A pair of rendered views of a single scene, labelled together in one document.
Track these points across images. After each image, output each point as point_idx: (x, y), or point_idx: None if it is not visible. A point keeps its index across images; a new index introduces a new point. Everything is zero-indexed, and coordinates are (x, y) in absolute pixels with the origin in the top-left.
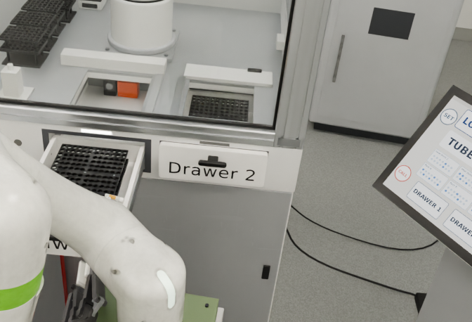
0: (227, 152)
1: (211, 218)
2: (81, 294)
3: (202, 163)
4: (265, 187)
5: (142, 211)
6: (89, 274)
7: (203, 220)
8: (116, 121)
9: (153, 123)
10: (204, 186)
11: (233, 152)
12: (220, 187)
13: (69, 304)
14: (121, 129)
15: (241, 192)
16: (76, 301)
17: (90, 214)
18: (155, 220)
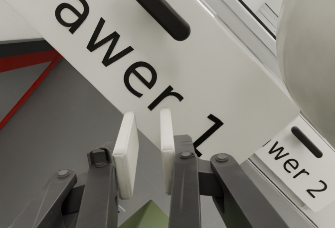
0: (322, 143)
1: (214, 206)
2: (114, 205)
3: (299, 132)
4: (309, 214)
5: (146, 141)
6: (193, 153)
7: (202, 202)
8: (234, 8)
9: (273, 44)
10: (245, 164)
11: (329, 147)
12: (261, 177)
13: (52, 211)
14: (229, 22)
15: (278, 201)
16: (107, 223)
17: None
18: (150, 163)
